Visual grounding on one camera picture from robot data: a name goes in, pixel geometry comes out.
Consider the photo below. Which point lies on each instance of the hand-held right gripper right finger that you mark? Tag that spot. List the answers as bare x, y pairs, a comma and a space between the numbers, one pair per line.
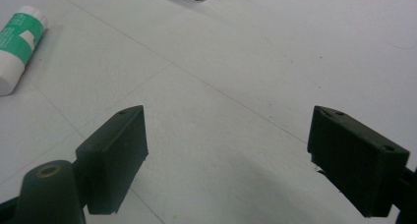
357, 161

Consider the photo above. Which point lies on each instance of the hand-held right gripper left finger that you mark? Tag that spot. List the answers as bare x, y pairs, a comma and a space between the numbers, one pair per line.
113, 158

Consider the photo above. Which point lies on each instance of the green and white glue stick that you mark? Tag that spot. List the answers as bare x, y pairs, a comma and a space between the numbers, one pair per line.
18, 47

